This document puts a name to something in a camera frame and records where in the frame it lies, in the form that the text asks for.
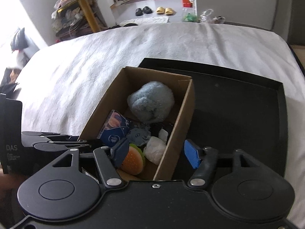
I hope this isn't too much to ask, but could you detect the blue denim fabric pouch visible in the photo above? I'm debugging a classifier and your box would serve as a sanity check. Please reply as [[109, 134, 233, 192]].
[[125, 123, 175, 146]]

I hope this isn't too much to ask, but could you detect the black shallow tray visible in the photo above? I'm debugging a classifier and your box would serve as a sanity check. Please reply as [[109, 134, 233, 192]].
[[140, 58, 288, 175]]

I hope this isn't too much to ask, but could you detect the light blue fluffy plush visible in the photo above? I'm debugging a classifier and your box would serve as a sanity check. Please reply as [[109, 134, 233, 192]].
[[127, 81, 175, 123]]

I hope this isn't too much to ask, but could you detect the brown cardboard box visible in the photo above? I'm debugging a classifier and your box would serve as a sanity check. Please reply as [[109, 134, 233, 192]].
[[79, 67, 195, 180]]

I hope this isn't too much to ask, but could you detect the white fluffy blanket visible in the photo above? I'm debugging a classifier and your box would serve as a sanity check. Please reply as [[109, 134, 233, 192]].
[[17, 22, 304, 228]]

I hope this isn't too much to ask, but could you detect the clear plastic bag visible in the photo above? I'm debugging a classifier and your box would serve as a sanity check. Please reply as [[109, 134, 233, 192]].
[[200, 8, 214, 23]]

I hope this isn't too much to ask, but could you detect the green plastic bag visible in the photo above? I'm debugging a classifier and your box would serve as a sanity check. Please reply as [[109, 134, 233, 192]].
[[182, 13, 198, 23]]

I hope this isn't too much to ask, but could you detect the brown wooden side table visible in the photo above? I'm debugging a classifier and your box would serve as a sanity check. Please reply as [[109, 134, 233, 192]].
[[288, 44, 305, 73]]

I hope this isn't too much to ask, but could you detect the white floor mat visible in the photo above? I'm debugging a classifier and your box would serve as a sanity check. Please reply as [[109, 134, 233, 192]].
[[119, 15, 169, 27]]

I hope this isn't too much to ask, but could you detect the left black slipper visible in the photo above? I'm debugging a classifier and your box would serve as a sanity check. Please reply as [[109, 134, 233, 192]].
[[136, 8, 143, 17]]

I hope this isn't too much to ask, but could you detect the yellow-framed cluttered shelf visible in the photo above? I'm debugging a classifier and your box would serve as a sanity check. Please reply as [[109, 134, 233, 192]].
[[51, 0, 116, 41]]

